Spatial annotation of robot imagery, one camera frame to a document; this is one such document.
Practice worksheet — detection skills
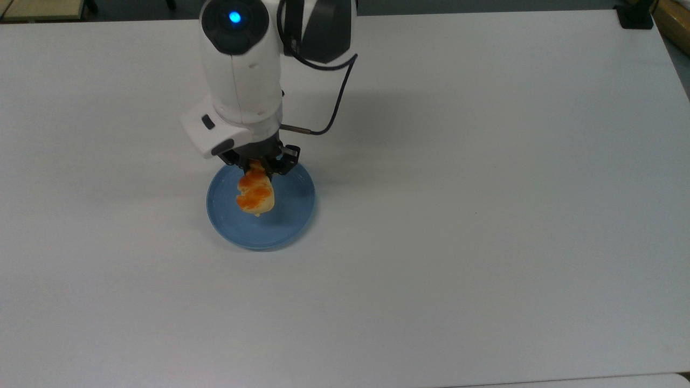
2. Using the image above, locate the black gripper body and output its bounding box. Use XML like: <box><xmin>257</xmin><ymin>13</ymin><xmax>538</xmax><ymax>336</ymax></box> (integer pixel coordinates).
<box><xmin>218</xmin><ymin>135</ymin><xmax>301</xmax><ymax>176</ymax></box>

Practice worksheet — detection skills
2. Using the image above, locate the orange glazed bread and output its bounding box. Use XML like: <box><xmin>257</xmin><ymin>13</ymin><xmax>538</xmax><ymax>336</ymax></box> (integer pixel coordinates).
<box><xmin>235</xmin><ymin>163</ymin><xmax>276</xmax><ymax>218</ymax></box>

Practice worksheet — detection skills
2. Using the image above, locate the blue round plate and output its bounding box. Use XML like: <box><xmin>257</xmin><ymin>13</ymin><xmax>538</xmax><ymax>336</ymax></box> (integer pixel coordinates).
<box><xmin>206</xmin><ymin>160</ymin><xmax>317</xmax><ymax>252</ymax></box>

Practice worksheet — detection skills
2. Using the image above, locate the wooden desk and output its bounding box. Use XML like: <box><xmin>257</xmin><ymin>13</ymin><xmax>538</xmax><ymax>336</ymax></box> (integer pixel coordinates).
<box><xmin>0</xmin><ymin>0</ymin><xmax>85</xmax><ymax>23</ymax></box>

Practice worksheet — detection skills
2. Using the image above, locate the black clamp stand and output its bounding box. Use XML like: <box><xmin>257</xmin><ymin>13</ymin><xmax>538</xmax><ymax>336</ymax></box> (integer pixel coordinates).
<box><xmin>614</xmin><ymin>0</ymin><xmax>654</xmax><ymax>30</ymax></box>

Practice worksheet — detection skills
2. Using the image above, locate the wooden board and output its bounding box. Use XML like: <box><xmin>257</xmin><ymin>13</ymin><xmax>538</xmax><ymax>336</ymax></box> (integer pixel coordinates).
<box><xmin>654</xmin><ymin>0</ymin><xmax>690</xmax><ymax>56</ymax></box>

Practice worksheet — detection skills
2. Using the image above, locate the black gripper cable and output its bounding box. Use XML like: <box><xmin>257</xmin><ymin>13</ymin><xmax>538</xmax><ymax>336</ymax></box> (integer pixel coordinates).
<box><xmin>277</xmin><ymin>0</ymin><xmax>359</xmax><ymax>136</ymax></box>

